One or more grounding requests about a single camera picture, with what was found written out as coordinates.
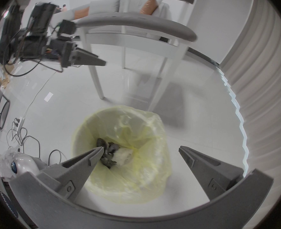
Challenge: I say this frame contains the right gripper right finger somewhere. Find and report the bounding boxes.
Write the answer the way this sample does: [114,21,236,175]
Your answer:
[178,145,244,201]

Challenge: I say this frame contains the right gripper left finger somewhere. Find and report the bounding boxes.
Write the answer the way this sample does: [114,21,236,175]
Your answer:
[39,146,106,204]

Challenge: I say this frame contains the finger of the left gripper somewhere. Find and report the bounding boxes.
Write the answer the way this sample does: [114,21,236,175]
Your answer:
[74,47,99,59]
[70,56,107,67]

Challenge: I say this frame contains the black plastic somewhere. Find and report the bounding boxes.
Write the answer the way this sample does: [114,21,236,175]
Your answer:
[96,138,119,169]

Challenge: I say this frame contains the white paper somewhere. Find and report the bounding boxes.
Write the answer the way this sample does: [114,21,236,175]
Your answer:
[112,147,134,166]

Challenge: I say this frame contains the yellow plastic bag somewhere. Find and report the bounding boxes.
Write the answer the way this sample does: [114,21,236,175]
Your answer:
[71,106,172,205]

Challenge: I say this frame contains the white trash bin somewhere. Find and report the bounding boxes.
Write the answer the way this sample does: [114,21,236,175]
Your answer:
[72,106,172,203]

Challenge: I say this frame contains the orange cushion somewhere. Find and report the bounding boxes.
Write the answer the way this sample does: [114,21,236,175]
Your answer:
[140,0,159,15]
[74,7,91,19]

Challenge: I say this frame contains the light grey cushion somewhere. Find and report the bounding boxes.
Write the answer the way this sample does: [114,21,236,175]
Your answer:
[90,0,120,15]

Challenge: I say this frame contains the grey white chair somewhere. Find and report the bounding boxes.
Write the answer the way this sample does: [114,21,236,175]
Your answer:
[76,0,199,112]

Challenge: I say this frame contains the white power strip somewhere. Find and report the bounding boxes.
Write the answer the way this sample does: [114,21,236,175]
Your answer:
[12,117,26,131]

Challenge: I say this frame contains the light grey sofa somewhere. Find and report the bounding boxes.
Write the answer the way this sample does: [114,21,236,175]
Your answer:
[59,0,173,41]

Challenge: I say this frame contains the white curtain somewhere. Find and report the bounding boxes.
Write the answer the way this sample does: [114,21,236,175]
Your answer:
[218,0,281,178]

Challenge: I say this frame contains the black cable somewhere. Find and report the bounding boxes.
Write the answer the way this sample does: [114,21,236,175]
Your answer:
[2,24,65,77]
[7,127,41,162]
[48,149,67,167]

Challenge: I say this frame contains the white cable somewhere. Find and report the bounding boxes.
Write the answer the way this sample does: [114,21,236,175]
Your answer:
[22,69,58,120]

